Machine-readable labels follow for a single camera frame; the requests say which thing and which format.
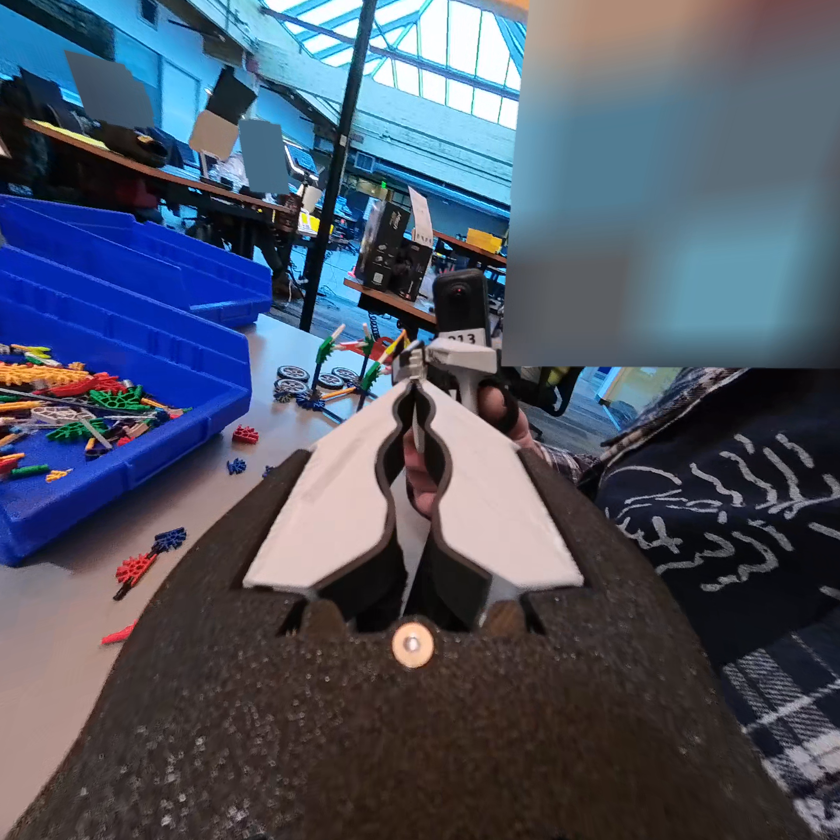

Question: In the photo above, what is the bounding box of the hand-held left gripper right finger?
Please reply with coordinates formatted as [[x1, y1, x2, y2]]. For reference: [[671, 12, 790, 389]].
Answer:
[[420, 379, 585, 632]]

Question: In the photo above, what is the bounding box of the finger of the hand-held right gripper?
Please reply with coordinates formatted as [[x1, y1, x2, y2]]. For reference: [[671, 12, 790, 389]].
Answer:
[[427, 344, 500, 376], [392, 344, 429, 398]]

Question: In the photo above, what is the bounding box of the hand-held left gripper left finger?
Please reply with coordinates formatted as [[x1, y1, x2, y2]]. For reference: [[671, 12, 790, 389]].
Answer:
[[243, 379, 417, 635]]

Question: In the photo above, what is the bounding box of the blue plastic bin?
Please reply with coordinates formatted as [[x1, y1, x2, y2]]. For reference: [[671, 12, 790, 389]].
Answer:
[[0, 246, 253, 567]]

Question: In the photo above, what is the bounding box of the red connector with black rod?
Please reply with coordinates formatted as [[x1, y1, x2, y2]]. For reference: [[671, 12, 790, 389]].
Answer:
[[113, 550, 160, 602]]

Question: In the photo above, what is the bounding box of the pile of colourful toy pieces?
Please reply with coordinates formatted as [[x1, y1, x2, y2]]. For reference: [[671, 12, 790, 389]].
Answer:
[[0, 343, 193, 483]]

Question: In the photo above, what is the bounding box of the person's right forearm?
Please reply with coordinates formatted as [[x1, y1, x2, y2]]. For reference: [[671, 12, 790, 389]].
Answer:
[[530, 438, 601, 487]]

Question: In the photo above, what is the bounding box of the person's right hand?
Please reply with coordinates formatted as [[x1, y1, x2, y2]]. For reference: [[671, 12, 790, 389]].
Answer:
[[402, 407, 534, 521]]

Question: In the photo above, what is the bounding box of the black product box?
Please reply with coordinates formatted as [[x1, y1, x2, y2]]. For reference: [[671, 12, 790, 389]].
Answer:
[[354, 199, 434, 303]]

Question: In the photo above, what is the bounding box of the wheeled toy model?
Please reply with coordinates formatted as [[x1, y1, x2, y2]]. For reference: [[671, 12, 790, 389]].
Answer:
[[272, 323, 411, 424]]

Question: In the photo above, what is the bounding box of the black pole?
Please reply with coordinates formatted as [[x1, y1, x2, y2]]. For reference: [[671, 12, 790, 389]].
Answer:
[[298, 0, 380, 332]]

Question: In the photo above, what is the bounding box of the empty blue divided bin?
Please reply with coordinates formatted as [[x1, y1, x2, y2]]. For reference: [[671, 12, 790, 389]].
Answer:
[[0, 193, 274, 329]]

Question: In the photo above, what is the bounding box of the long wooden workbench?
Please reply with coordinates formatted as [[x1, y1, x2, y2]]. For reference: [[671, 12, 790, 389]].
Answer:
[[23, 118, 293, 217]]

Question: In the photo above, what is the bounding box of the brown cardboard sheet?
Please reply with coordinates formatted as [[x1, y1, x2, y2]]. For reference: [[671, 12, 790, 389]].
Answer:
[[189, 109, 239, 163]]

